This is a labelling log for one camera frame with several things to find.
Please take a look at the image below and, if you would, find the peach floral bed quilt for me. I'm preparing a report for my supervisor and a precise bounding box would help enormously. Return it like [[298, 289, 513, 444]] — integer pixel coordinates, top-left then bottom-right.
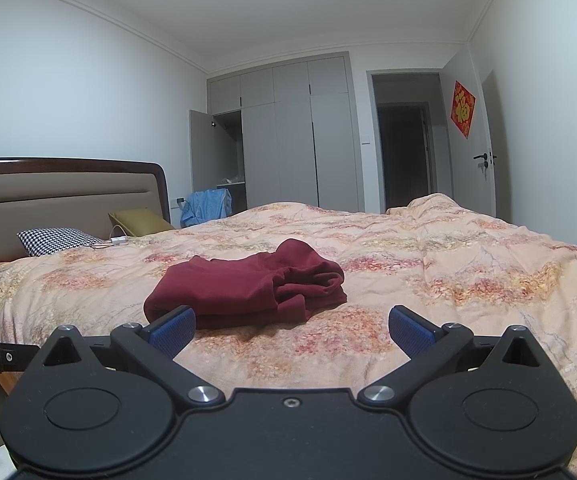
[[0, 194, 577, 475]]

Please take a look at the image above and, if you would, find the olive yellow pillow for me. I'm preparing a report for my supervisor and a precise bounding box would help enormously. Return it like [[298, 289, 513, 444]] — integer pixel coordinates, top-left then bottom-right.
[[108, 208, 174, 237]]

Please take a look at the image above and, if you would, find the white room door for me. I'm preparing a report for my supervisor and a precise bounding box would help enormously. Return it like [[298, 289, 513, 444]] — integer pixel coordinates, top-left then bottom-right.
[[439, 44, 496, 217]]

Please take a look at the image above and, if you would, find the red fu door decoration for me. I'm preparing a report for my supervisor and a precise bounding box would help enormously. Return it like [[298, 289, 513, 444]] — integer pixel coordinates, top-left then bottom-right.
[[450, 80, 476, 139]]

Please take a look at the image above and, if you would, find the grey built-in wardrobe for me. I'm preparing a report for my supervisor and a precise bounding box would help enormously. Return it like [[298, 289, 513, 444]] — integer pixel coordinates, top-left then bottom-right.
[[190, 52, 365, 212]]

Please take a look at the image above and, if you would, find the dark red long-sleeve garment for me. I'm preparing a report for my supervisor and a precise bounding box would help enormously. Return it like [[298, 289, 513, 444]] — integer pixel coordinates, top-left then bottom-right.
[[143, 238, 347, 330]]

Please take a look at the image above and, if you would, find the black door handle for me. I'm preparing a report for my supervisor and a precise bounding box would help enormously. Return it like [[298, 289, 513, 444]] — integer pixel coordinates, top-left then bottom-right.
[[473, 152, 497, 170]]

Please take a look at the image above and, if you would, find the black white checkered pillow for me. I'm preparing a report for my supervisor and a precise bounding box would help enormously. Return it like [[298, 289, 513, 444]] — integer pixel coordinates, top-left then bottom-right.
[[17, 228, 102, 257]]

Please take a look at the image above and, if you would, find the brown padded bed headboard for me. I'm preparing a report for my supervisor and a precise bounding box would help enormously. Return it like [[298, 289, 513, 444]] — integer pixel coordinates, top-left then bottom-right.
[[0, 157, 170, 262]]

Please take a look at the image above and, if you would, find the blue clothing pile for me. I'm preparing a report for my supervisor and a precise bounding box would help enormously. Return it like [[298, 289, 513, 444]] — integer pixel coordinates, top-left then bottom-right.
[[180, 188, 232, 228]]

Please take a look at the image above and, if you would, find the white charger with cable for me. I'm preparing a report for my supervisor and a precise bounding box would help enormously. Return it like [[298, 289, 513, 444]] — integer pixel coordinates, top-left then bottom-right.
[[90, 224, 131, 249]]

